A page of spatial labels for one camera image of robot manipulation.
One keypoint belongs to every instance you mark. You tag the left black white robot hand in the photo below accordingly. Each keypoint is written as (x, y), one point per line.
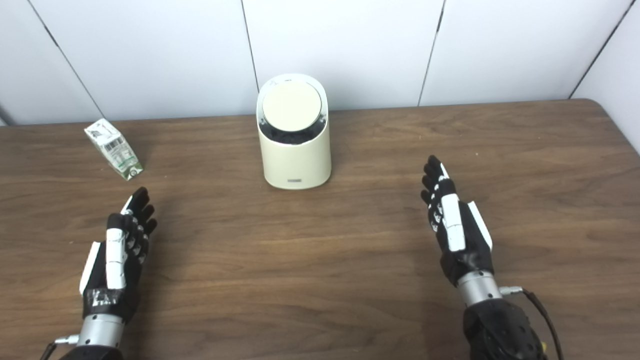
(116, 260)

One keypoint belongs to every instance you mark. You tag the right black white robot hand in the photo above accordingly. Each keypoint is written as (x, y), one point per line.
(452, 225)

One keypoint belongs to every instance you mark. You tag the white green milk carton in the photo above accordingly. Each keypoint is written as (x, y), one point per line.
(112, 147)

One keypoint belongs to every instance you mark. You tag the cream-colored bin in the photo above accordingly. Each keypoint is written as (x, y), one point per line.
(297, 165)

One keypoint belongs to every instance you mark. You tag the cream round bin lid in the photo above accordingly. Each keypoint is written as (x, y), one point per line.
(291, 106)

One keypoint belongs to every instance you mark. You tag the black bin liner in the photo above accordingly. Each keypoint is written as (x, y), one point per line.
(292, 137)

